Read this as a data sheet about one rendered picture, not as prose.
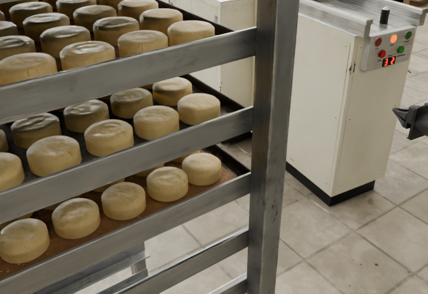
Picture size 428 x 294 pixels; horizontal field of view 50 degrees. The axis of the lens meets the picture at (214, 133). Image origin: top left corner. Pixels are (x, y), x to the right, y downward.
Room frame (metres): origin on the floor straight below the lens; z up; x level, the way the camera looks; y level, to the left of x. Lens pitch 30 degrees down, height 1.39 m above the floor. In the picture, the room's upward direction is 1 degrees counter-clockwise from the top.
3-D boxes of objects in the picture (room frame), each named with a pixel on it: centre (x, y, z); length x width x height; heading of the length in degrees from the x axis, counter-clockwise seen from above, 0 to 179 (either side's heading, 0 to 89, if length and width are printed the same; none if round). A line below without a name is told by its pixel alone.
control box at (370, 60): (1.71, -0.68, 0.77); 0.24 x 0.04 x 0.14; 118
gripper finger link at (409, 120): (1.17, -0.56, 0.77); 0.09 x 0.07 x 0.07; 28
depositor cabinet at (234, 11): (2.90, -0.05, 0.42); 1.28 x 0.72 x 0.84; 28
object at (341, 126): (2.03, -0.51, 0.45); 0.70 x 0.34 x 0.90; 28
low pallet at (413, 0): (5.73, -2.21, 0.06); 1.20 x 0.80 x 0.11; 36
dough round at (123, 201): (0.42, 0.11, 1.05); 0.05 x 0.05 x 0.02
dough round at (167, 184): (0.45, 0.06, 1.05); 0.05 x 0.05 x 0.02
